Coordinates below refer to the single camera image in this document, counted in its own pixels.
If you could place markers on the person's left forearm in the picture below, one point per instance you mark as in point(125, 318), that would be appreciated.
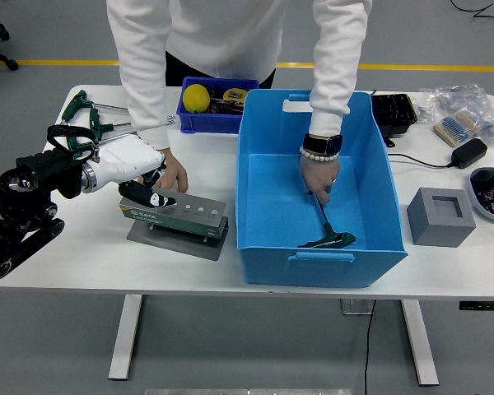
point(331, 98)

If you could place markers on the person's right hand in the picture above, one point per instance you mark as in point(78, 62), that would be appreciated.
point(175, 175)

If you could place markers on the taped resistor strip bundle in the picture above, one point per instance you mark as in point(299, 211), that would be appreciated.
point(453, 127)

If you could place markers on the black table control panel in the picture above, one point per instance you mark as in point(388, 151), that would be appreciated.
point(483, 305)

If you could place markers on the yellow black tape measure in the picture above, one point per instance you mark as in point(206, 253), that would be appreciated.
point(234, 94)

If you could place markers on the person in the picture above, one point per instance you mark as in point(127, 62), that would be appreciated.
point(210, 33)

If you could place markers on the small dark blue bin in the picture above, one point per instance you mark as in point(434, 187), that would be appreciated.
point(206, 121)

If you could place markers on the large light blue plastic box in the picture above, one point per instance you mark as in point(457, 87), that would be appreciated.
point(280, 197)

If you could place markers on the clear plastic component bags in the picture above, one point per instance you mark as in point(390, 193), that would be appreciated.
point(457, 96)

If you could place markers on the black plastic tray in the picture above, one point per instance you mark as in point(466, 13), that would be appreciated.
point(393, 111)

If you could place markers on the yellow ball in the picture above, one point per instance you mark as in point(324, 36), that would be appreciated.
point(196, 98)

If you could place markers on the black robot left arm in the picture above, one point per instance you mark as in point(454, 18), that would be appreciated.
point(29, 197)

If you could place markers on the person's left hand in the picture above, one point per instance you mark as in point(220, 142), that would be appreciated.
point(319, 177)

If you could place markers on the black metal parts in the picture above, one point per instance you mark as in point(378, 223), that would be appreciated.
point(226, 108)

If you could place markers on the grey cube with square recess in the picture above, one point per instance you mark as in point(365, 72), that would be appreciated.
point(426, 222)

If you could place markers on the black power adapter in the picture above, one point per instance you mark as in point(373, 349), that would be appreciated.
point(469, 152)

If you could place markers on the white table leg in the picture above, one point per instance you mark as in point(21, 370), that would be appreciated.
point(125, 337)
point(420, 341)

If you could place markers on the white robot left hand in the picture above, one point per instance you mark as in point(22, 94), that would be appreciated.
point(127, 158)

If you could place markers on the black wrist watch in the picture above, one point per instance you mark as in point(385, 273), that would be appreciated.
point(323, 144)

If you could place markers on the grey-blue bowl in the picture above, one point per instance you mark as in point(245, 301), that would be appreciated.
point(475, 197)

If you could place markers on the grey SATA tool stand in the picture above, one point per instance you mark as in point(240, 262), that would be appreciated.
point(177, 226)

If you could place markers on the person's right forearm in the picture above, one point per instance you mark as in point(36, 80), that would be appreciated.
point(146, 115)

